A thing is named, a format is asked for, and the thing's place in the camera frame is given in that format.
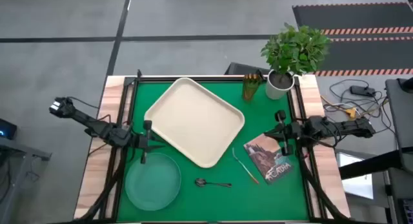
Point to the Acadia picture book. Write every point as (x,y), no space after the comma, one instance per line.
(271,166)

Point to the green table mat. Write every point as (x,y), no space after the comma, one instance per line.
(209,201)

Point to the black device with blue light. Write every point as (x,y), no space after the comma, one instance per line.
(7,128)

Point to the grey side desk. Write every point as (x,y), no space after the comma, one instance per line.
(19,159)

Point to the dark metal spoon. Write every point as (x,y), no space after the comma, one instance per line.
(200,182)

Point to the white panel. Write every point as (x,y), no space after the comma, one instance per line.
(355,182)

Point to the teal round plate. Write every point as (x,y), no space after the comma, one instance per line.
(153,183)

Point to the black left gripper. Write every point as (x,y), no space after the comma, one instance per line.
(146,143)

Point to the black hazard-striped floor mat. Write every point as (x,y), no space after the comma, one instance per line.
(355,15)
(368,54)

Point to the white plant pot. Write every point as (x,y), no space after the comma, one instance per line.
(276,90)

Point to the green leafy plant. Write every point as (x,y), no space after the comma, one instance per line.
(297,48)

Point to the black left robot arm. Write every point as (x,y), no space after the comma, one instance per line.
(93,125)

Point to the black power adapter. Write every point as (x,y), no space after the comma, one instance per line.
(362,90)

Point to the beige plastic tray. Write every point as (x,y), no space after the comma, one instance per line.
(193,120)

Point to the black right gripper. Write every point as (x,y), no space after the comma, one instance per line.
(292,131)

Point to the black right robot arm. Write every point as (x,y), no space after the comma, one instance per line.
(351,127)

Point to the yellow plug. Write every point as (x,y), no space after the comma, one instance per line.
(351,112)

